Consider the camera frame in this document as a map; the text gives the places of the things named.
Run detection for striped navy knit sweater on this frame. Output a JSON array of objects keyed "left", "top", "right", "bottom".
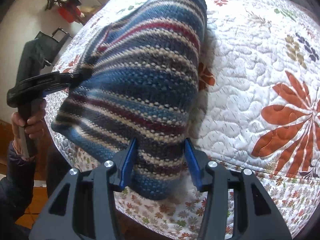
[{"left": 51, "top": 0, "right": 207, "bottom": 200}]

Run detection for dark blue sleeve forearm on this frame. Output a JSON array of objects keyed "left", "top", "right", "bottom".
[{"left": 1, "top": 144, "right": 36, "bottom": 230}]

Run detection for red and black hanging clothes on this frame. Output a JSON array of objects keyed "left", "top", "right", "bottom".
[{"left": 44, "top": 0, "right": 85, "bottom": 25}]

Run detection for person's left hand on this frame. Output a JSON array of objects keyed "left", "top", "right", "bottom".
[{"left": 11, "top": 99, "right": 47, "bottom": 155}]

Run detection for black chair with jacket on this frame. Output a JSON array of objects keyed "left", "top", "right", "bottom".
[{"left": 15, "top": 28, "right": 71, "bottom": 85}]

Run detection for white floral quilted bedspread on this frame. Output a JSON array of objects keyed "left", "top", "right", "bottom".
[{"left": 54, "top": 0, "right": 319, "bottom": 237}]

